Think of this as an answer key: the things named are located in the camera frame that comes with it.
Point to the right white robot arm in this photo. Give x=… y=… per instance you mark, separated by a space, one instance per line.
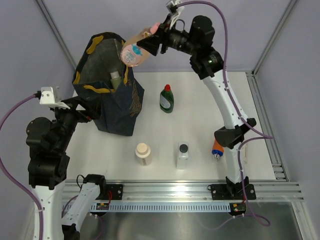
x=210 y=67

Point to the dark blue canvas bag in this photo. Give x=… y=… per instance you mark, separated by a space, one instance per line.
x=119 y=108

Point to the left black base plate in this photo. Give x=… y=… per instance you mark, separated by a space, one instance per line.
x=111 y=192

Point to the peach baby oil bottle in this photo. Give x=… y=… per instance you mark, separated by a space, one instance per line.
x=131 y=54

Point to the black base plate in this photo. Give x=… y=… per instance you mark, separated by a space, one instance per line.
x=111 y=192
x=220 y=192

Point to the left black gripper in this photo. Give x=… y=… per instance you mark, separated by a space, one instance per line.
x=92 y=106

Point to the orange blue tube bottle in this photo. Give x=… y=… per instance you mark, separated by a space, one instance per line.
x=217 y=150

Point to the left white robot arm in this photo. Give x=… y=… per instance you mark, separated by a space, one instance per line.
x=48 y=141

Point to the pale green cylindrical bottle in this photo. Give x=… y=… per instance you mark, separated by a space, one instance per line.
x=116 y=79

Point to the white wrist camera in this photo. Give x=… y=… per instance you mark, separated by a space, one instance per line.
x=49 y=98
x=174 y=11

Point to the green dish soap bottle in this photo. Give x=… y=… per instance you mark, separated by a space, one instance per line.
x=166 y=99

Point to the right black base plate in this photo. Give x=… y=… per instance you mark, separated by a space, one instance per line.
x=220 y=192

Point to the slotted grey cable duct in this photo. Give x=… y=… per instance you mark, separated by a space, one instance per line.
x=160 y=207

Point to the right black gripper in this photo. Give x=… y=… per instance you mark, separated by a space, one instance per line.
x=151 y=44

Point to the aluminium mounting rail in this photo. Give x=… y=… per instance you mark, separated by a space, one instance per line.
x=197 y=191

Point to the clear bottle black cap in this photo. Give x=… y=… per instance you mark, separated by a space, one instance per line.
x=182 y=155

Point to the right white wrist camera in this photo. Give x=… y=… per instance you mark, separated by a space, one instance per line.
x=174 y=11

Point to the beige bottle round cap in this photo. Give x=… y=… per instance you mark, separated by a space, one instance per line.
x=143 y=154

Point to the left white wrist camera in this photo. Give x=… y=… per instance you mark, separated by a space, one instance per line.
x=49 y=98

